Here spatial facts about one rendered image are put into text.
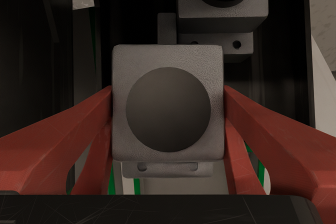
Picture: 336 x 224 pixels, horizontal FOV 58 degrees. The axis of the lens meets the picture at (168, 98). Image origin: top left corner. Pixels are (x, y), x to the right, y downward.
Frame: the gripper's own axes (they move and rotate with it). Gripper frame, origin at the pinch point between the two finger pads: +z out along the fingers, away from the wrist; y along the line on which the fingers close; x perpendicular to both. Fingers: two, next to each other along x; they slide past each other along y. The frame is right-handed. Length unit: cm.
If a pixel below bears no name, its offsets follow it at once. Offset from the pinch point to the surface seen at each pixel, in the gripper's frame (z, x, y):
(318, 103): 36, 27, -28
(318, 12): 88, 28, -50
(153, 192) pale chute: 12.8, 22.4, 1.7
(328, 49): 101, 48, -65
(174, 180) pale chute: 13.3, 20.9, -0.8
